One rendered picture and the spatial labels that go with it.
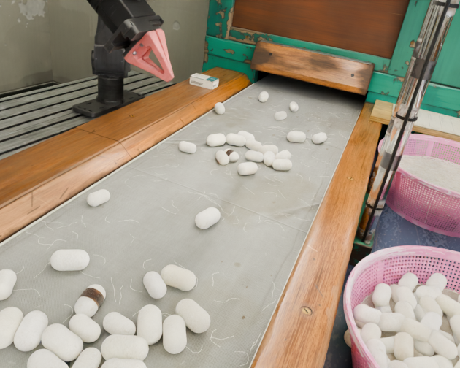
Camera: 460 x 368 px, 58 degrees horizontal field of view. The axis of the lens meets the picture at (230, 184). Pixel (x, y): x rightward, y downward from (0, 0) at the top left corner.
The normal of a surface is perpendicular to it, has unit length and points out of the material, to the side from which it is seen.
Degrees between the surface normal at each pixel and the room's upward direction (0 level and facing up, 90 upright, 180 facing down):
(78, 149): 0
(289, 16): 90
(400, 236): 0
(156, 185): 0
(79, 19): 90
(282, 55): 67
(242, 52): 90
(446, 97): 90
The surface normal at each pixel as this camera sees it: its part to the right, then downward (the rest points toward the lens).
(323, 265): 0.13, -0.87
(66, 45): -0.46, 0.37
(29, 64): 0.87, 0.27
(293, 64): -0.30, 0.04
